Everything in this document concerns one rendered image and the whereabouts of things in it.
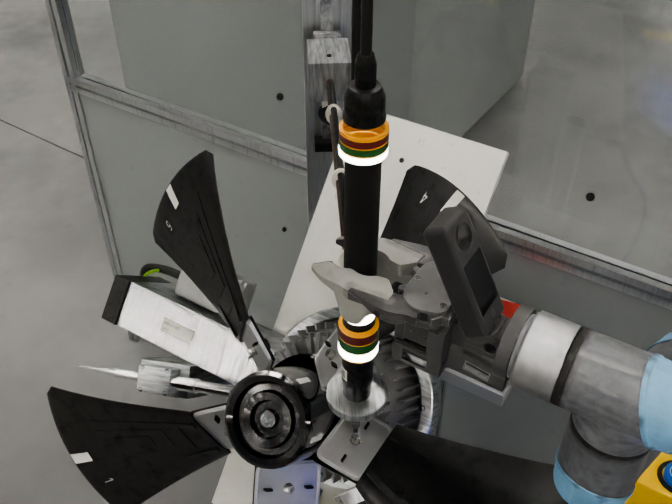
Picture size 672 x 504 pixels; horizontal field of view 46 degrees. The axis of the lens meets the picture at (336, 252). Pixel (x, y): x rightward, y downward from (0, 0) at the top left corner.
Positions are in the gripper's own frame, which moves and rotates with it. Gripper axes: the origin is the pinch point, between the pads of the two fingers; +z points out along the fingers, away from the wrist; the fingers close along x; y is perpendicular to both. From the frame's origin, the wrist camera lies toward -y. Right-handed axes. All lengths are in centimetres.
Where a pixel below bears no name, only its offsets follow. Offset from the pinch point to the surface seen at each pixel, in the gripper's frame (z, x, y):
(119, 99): 107, 70, 51
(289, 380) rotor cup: 5.3, -1.8, 21.5
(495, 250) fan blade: -12.0, 13.6, 4.4
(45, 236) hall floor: 191, 93, 150
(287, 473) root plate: 3.8, -5.2, 35.5
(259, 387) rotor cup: 9.0, -2.9, 24.1
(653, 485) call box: -37, 22, 41
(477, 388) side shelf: -5, 43, 63
